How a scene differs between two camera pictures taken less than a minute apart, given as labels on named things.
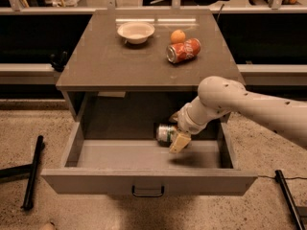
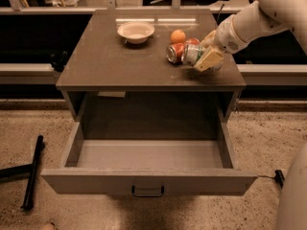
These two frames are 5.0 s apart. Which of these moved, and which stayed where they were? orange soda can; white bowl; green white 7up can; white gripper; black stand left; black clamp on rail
Moved: white gripper; green white 7up can
Stayed: black stand left; orange soda can; white bowl; black clamp on rail
